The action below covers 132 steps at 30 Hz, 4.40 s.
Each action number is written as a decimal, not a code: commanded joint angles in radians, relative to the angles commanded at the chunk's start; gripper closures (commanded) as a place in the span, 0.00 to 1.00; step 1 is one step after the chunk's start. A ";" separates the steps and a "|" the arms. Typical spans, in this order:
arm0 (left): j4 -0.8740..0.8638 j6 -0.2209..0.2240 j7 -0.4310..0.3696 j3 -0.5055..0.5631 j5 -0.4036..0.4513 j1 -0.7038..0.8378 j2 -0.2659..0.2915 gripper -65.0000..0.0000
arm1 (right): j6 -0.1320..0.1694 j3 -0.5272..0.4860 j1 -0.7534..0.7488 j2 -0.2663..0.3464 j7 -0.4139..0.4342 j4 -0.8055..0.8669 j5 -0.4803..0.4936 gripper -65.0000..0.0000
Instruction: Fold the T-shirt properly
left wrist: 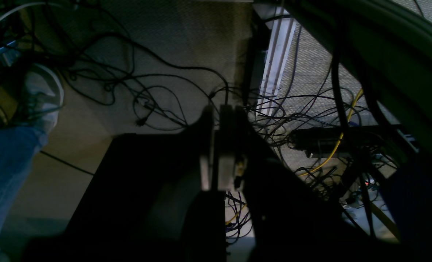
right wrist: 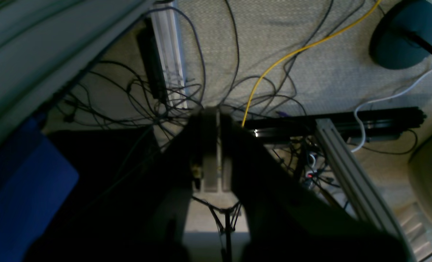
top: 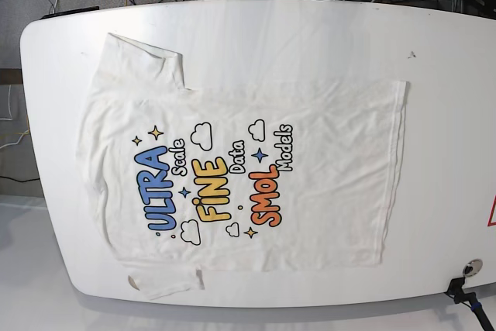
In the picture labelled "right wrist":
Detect round dark stand base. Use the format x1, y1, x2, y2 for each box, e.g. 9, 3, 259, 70
369, 0, 432, 70

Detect black power strip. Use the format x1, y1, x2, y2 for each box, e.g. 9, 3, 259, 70
136, 18, 167, 104

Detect silver aluminium floor rail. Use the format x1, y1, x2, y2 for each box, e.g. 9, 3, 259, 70
150, 0, 188, 109

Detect yellow cable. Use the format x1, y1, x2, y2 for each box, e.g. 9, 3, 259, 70
241, 0, 382, 128

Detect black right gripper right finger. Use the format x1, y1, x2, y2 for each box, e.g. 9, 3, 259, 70
221, 114, 406, 262

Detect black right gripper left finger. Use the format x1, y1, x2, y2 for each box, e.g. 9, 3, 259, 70
27, 108, 218, 262

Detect silver aluminium frame leg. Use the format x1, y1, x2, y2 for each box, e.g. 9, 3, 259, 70
315, 118, 416, 262

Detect white cable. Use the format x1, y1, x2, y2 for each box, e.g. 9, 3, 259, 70
351, 65, 432, 152

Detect blue mat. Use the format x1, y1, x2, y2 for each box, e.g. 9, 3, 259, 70
0, 118, 79, 262

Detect black tangled cables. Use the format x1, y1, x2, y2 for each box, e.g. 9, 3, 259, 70
54, 0, 366, 131

